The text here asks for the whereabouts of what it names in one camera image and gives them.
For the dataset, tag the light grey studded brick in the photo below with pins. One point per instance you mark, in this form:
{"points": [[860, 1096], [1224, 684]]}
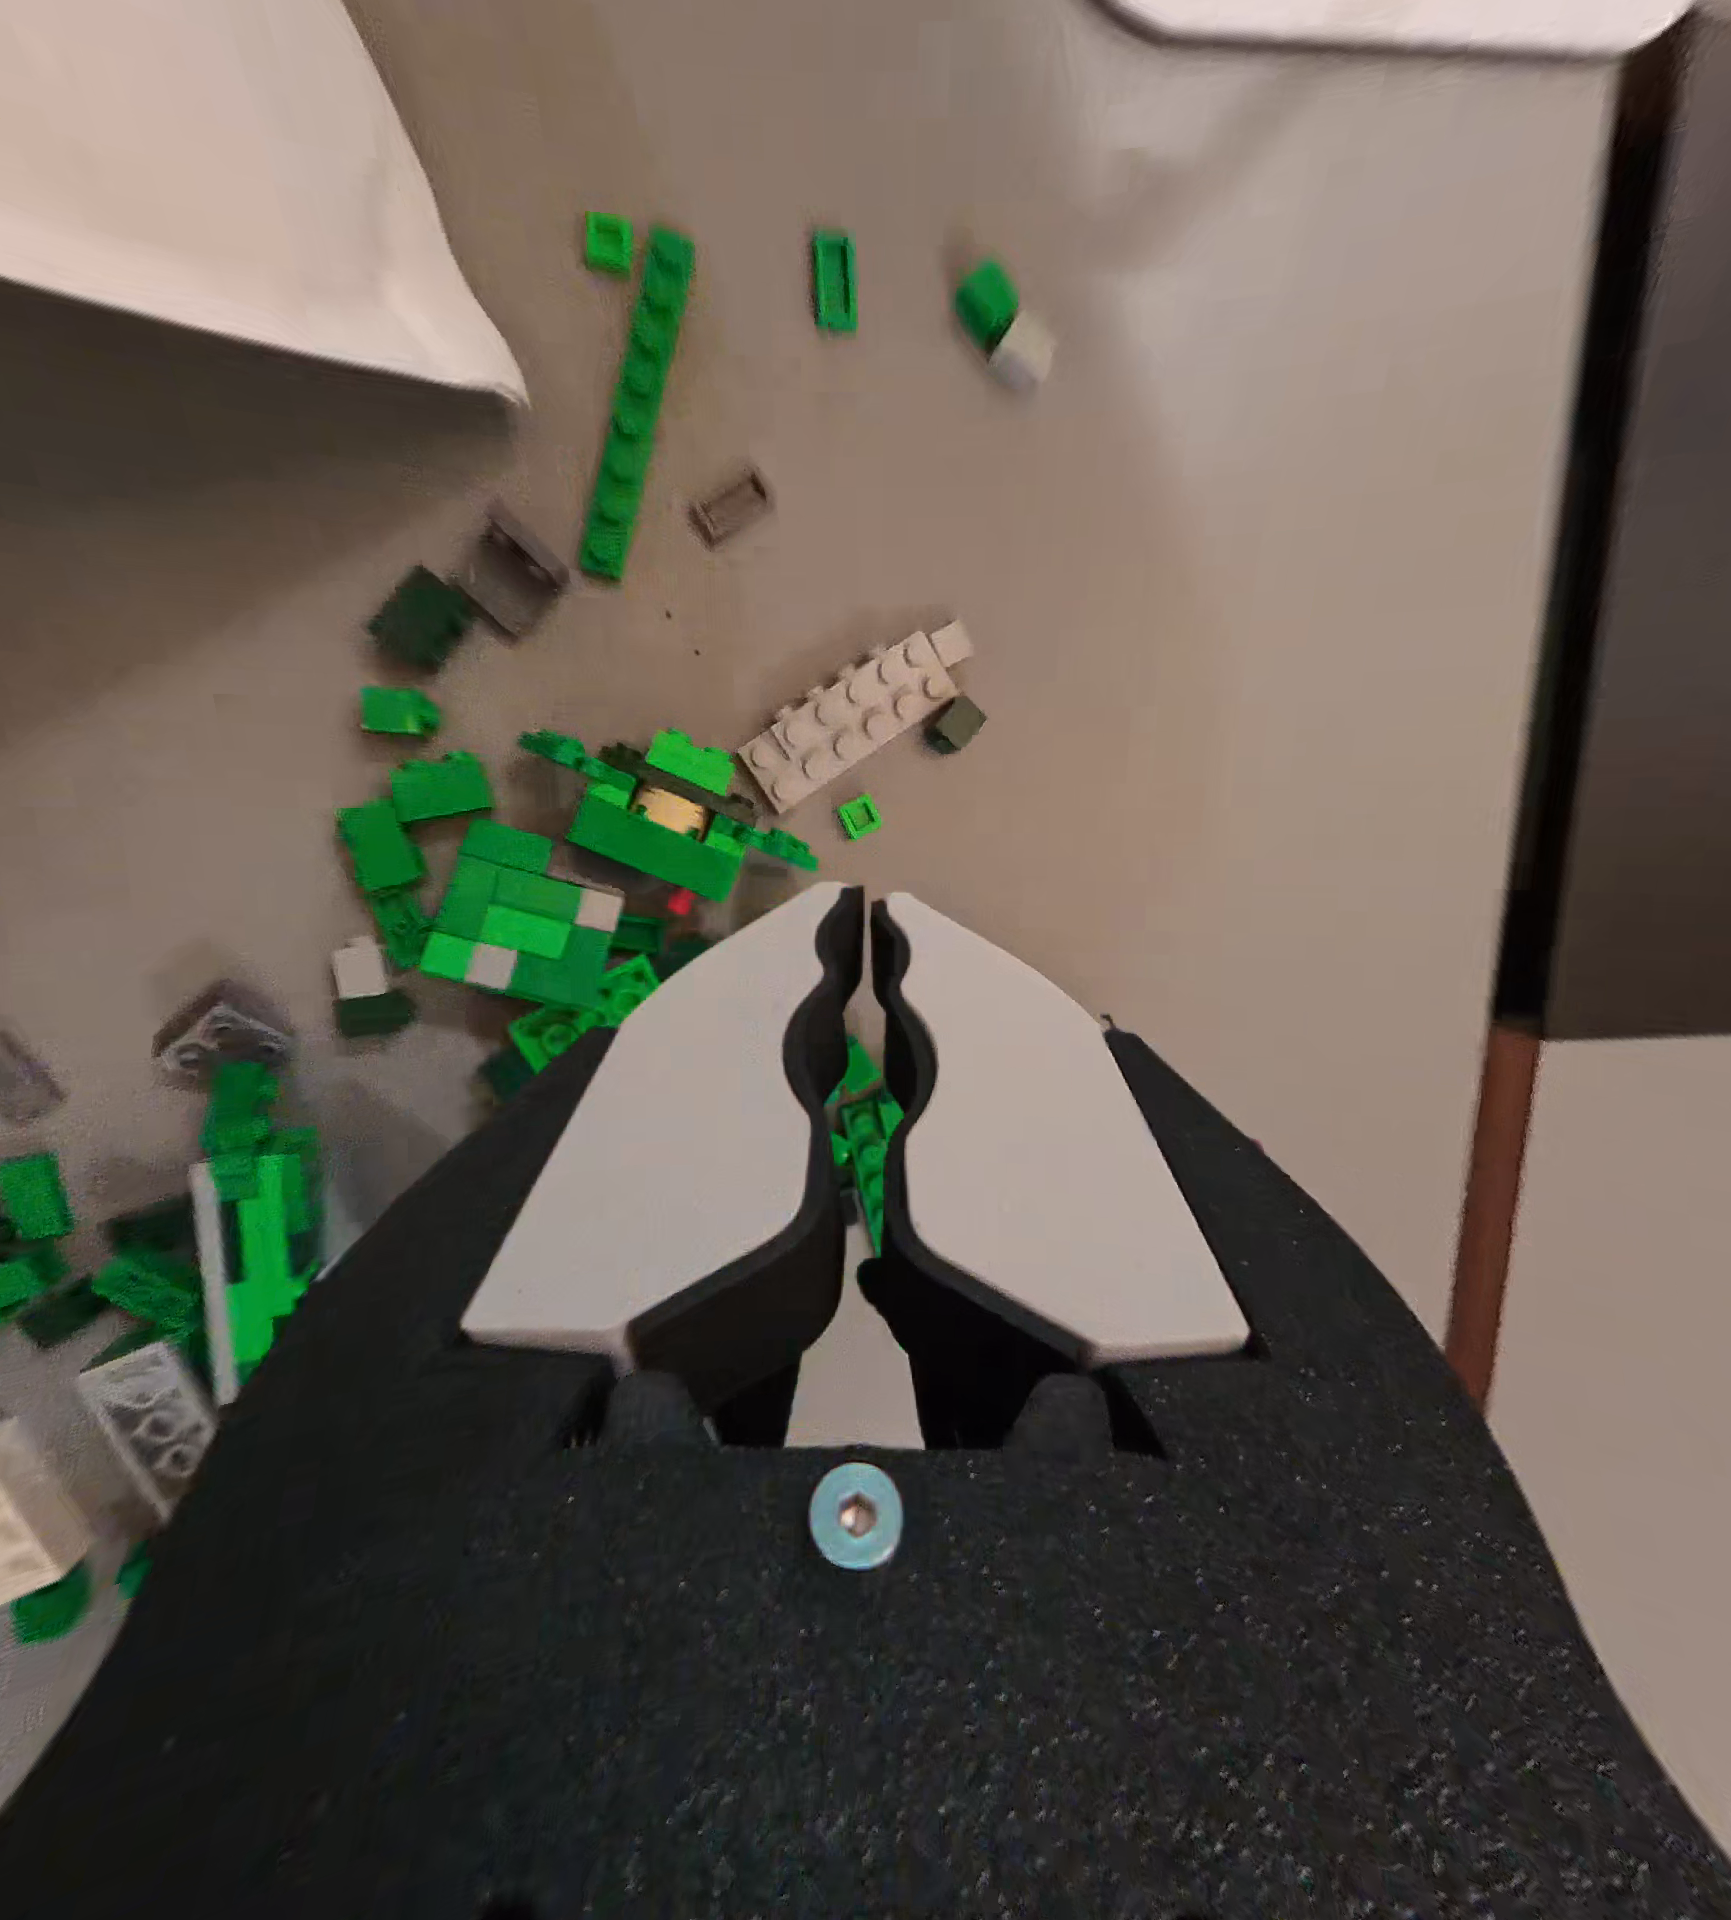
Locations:
{"points": [[152, 1424]]}

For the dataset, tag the long green studded plate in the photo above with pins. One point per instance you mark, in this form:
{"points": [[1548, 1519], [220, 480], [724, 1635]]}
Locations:
{"points": [[640, 404]]}

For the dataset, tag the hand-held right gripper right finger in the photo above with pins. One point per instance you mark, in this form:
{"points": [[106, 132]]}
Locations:
{"points": [[1060, 1185]]}

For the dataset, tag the white instruction booklet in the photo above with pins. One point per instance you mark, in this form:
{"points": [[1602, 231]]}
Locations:
{"points": [[130, 151]]}

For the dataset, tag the small grey tile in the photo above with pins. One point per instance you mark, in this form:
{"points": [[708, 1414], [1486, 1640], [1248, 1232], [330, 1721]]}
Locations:
{"points": [[732, 507]]}

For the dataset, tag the green and white curved piece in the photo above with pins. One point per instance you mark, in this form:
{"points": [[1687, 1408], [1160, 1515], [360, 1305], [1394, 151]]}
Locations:
{"points": [[988, 308]]}

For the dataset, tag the grey angled plate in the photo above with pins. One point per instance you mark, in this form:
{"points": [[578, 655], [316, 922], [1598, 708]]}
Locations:
{"points": [[222, 1032]]}

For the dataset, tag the green studded plate piece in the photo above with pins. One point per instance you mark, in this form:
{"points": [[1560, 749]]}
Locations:
{"points": [[862, 1140]]}

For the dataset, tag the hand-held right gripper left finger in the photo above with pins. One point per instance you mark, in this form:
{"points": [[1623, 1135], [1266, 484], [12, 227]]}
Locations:
{"points": [[656, 1171]]}

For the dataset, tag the small green framed tile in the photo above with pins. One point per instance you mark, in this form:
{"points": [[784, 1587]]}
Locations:
{"points": [[860, 818]]}

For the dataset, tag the dark grey sloped brick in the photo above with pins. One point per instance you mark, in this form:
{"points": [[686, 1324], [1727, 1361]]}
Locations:
{"points": [[512, 573]]}

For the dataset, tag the green and white assembled panel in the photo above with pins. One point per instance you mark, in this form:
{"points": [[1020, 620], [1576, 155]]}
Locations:
{"points": [[520, 930]]}

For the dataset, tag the white monitor stand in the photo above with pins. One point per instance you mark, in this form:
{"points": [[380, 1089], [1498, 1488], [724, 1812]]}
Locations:
{"points": [[1406, 18]]}

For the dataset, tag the green build with gold piece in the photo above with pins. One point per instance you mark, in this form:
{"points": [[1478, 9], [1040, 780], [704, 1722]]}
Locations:
{"points": [[656, 840]]}

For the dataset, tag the dark green sloped brick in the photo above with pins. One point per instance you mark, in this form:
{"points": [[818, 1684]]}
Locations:
{"points": [[420, 619]]}

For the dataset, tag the small green square plate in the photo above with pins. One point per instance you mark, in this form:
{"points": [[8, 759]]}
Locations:
{"points": [[608, 242]]}

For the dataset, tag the small dark green cube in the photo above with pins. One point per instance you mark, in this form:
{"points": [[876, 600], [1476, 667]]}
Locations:
{"points": [[956, 724]]}

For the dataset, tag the pile of green toy bricks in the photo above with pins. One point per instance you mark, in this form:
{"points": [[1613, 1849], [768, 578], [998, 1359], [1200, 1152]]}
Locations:
{"points": [[264, 1230]]}

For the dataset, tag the light grey studded plate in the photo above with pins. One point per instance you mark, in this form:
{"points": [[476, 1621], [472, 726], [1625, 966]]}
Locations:
{"points": [[850, 721]]}

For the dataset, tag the green flat tile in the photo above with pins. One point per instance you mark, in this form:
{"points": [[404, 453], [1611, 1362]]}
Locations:
{"points": [[834, 281]]}

